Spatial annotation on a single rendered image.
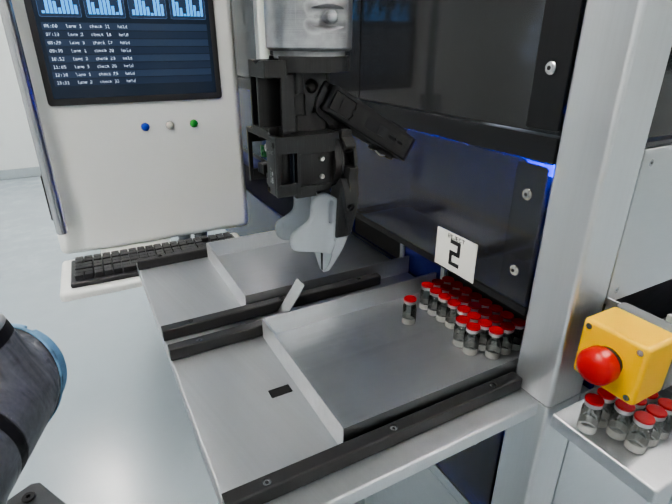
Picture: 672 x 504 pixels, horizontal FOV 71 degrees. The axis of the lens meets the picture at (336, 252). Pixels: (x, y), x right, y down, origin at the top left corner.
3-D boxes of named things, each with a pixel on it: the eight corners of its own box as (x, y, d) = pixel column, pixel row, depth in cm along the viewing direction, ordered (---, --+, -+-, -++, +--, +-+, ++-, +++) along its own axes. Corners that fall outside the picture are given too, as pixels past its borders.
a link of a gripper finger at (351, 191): (318, 228, 49) (318, 143, 45) (333, 225, 50) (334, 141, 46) (341, 243, 45) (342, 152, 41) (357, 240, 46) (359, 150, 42)
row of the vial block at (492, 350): (426, 303, 84) (428, 280, 82) (503, 357, 69) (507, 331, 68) (416, 306, 83) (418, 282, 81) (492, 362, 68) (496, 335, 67)
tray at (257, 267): (345, 230, 117) (345, 217, 115) (408, 271, 96) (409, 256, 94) (207, 257, 102) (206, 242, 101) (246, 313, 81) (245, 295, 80)
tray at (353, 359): (433, 288, 89) (435, 271, 88) (548, 363, 68) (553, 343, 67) (263, 337, 75) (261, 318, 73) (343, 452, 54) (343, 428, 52)
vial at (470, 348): (470, 346, 72) (473, 320, 70) (480, 353, 70) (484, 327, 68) (459, 350, 71) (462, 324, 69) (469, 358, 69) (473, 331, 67)
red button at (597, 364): (590, 363, 53) (599, 333, 51) (625, 384, 50) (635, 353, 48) (568, 374, 51) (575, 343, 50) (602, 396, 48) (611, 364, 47)
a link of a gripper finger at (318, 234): (284, 279, 49) (280, 192, 45) (334, 267, 51) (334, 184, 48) (297, 292, 46) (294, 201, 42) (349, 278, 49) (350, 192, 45)
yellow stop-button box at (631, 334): (610, 352, 58) (624, 300, 55) (671, 386, 52) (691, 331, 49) (568, 370, 55) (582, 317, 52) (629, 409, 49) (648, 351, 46)
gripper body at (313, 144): (249, 185, 47) (239, 55, 42) (325, 175, 51) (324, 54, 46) (279, 207, 41) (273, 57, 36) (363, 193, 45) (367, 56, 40)
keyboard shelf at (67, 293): (230, 230, 145) (229, 222, 144) (258, 265, 122) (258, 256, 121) (64, 257, 126) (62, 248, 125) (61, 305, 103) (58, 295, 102)
